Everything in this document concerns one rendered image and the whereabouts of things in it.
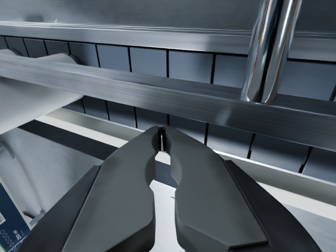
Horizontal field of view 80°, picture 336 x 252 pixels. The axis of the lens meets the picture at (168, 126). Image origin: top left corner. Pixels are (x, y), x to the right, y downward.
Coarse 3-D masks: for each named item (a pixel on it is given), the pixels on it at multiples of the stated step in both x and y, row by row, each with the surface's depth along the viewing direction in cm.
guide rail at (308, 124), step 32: (0, 64) 13; (32, 64) 12; (64, 64) 12; (96, 96) 10; (128, 96) 9; (160, 96) 8; (192, 96) 8; (224, 96) 7; (288, 96) 7; (256, 128) 7; (288, 128) 7; (320, 128) 6
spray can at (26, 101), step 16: (80, 64) 21; (0, 80) 15; (16, 80) 16; (0, 96) 15; (16, 96) 16; (32, 96) 17; (48, 96) 18; (64, 96) 20; (80, 96) 22; (0, 112) 15; (16, 112) 16; (32, 112) 17; (48, 112) 20; (0, 128) 16
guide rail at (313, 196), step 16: (64, 112) 23; (64, 128) 22; (80, 128) 21; (96, 128) 20; (112, 128) 20; (128, 128) 20; (112, 144) 19; (160, 160) 17; (240, 160) 16; (256, 176) 14; (272, 176) 14; (288, 176) 14; (272, 192) 14; (288, 192) 13; (304, 192) 13; (320, 192) 13; (304, 208) 13; (320, 208) 12
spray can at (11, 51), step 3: (6, 48) 25; (9, 48) 25; (12, 48) 25; (0, 51) 24; (3, 51) 24; (6, 51) 24; (9, 51) 25; (12, 51) 25; (15, 51) 25; (12, 54) 25; (15, 54) 25; (18, 54) 25
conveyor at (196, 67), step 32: (96, 64) 20; (128, 64) 18; (160, 64) 17; (192, 64) 16; (224, 64) 15; (288, 64) 13; (320, 64) 12; (320, 96) 13; (192, 128) 18; (224, 128) 17; (256, 160) 17; (288, 160) 16; (320, 160) 15
